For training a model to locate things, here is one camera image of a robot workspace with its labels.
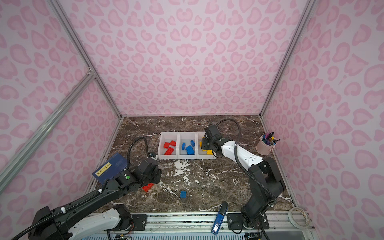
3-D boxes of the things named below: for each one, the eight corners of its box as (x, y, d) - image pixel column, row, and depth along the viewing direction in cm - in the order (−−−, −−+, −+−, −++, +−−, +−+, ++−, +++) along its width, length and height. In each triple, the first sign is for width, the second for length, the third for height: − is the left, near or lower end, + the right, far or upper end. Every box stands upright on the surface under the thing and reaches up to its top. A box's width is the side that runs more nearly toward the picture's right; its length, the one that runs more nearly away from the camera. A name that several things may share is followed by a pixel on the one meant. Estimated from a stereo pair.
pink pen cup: (258, 156, 98) (265, 145, 88) (255, 145, 104) (261, 133, 93) (270, 156, 98) (278, 145, 88) (266, 145, 104) (274, 133, 93)
